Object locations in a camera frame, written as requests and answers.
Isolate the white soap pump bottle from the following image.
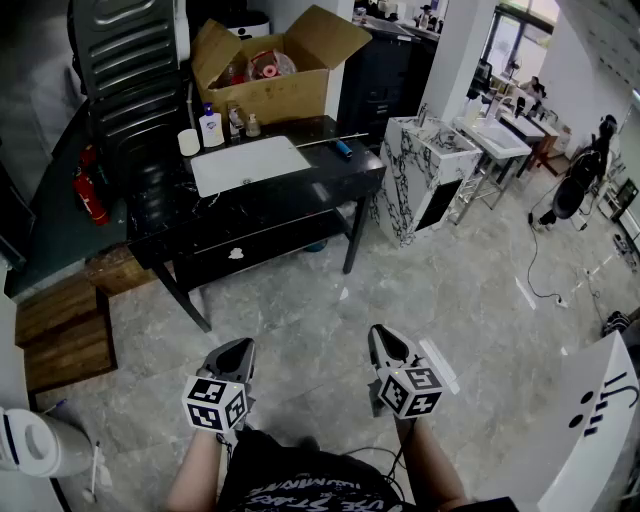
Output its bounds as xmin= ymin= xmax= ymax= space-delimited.
xmin=198 ymin=102 xmax=226 ymax=149

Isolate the person's right forearm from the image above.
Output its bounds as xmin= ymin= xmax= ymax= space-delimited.
xmin=393 ymin=415 xmax=470 ymax=512

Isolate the white cylindrical cup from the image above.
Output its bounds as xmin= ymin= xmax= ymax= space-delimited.
xmin=177 ymin=128 xmax=202 ymax=158

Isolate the white sink on metal stand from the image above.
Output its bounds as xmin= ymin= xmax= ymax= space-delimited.
xmin=451 ymin=114 xmax=534 ymax=226

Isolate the black floor cable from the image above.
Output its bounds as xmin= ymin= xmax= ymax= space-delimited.
xmin=526 ymin=213 xmax=570 ymax=307

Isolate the white sign board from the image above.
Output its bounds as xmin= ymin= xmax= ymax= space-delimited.
xmin=536 ymin=329 xmax=640 ymax=512

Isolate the person's black printed shirt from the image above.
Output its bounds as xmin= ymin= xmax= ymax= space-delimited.
xmin=216 ymin=428 xmax=407 ymax=512

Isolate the wooden step platform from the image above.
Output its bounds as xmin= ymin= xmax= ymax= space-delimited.
xmin=13 ymin=248 xmax=119 ymax=395

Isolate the black office chair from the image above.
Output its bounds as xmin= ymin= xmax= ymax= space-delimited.
xmin=551 ymin=149 xmax=607 ymax=221

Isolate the red lidded plastic container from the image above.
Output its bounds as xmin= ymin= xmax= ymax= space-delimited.
xmin=246 ymin=48 xmax=297 ymax=81

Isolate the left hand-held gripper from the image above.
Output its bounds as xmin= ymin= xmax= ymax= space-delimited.
xmin=181 ymin=338 xmax=257 ymax=434

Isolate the black drawer cabinet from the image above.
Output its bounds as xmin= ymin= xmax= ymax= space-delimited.
xmin=336 ymin=23 xmax=427 ymax=149

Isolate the person's left forearm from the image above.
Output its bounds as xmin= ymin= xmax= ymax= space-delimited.
xmin=163 ymin=427 xmax=237 ymax=512

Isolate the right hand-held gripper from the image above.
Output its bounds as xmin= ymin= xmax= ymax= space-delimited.
xmin=367 ymin=324 xmax=445 ymax=421

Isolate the white cylindrical appliance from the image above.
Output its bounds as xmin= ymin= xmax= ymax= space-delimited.
xmin=0 ymin=406 xmax=97 ymax=479

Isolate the white stick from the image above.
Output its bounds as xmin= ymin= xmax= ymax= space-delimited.
xmin=80 ymin=439 xmax=102 ymax=504

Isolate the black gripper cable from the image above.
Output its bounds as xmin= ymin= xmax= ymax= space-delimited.
xmin=343 ymin=418 xmax=417 ymax=497

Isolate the open cardboard box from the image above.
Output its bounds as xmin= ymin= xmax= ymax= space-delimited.
xmin=190 ymin=4 xmax=374 ymax=127

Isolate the white marble vanity cabinet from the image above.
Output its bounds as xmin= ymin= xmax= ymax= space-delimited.
xmin=368 ymin=115 xmax=484 ymax=249

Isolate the white device with black dots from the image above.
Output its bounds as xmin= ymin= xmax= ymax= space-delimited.
xmin=226 ymin=9 xmax=272 ymax=40

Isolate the black marble vanity table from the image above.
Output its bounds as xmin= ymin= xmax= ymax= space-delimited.
xmin=124 ymin=114 xmax=389 ymax=334

